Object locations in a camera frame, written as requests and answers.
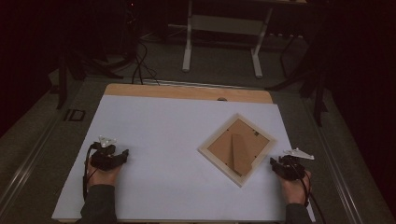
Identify person's left hand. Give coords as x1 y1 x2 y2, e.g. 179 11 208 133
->
86 161 121 188

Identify metal floor rail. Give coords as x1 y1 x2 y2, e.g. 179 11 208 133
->
0 118 60 213
306 102 365 224

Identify wooden picture frame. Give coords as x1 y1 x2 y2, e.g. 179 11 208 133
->
197 112 277 189

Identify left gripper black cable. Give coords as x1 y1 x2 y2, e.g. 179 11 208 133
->
81 144 95 201

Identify black metal stand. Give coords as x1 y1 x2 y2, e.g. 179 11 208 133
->
265 31 330 127
55 46 124 110

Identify person's right hand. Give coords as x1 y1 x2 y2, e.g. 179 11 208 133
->
281 171 312 206

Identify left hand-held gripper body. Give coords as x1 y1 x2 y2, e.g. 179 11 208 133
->
90 135 124 172

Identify white table mat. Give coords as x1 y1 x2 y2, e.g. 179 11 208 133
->
50 94 316 222

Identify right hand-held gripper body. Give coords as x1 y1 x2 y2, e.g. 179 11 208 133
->
278 147 316 181

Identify black floor cables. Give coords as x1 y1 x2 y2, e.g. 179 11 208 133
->
130 40 162 87

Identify white metal desk frame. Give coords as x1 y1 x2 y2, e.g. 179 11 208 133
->
181 0 275 78

